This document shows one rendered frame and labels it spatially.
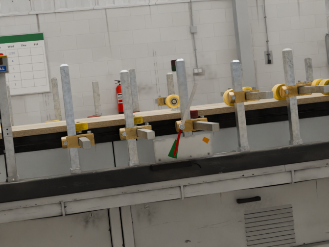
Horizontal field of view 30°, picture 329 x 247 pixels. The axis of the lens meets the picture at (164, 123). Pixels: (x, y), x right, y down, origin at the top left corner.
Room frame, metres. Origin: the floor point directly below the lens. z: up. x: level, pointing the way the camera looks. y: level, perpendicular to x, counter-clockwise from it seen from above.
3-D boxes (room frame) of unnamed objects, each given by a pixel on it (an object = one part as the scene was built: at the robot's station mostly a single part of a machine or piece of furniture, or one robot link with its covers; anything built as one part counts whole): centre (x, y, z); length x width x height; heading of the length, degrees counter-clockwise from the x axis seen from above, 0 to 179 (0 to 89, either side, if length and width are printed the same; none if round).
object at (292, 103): (2.79, -0.59, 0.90); 0.04 x 0.04 x 0.48; 11
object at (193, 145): (2.66, -0.07, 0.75); 0.26 x 0.01 x 0.10; 101
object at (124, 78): (2.64, 0.15, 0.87); 0.04 x 0.04 x 0.48; 11
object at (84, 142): (2.54, 0.34, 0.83); 0.43 x 0.03 x 0.04; 11
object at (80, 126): (2.74, 0.38, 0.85); 0.08 x 0.08 x 0.11
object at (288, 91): (2.79, -0.61, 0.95); 0.14 x 0.06 x 0.05; 101
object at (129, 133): (2.65, 0.13, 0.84); 0.14 x 0.06 x 0.05; 101
